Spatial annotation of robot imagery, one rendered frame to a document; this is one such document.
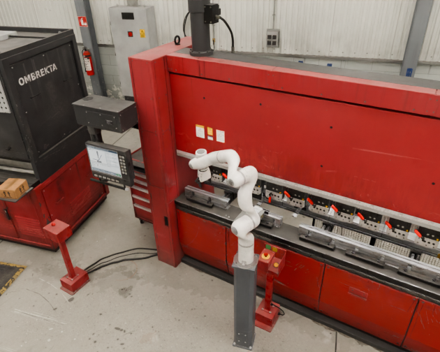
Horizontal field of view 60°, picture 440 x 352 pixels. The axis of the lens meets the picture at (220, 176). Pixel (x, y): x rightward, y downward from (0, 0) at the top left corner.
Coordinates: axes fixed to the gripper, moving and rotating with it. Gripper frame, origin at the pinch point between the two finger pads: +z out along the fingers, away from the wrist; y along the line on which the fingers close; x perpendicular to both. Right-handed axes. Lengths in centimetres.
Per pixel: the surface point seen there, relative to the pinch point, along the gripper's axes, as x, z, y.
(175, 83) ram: 71, -53, 25
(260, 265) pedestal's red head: -46, 72, 18
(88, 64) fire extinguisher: 566, 97, 89
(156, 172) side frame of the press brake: 73, 27, -10
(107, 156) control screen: 83, -5, -47
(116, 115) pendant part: 72, -45, -33
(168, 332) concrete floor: -12, 138, -66
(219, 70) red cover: 30, -72, 43
